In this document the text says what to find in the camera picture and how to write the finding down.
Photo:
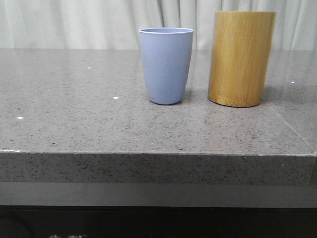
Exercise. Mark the blue plastic cup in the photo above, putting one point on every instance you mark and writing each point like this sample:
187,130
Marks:
166,55

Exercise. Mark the bamboo cylinder holder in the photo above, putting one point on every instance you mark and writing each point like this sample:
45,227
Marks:
240,53

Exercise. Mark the white curtain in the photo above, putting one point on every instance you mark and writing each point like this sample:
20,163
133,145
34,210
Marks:
114,24

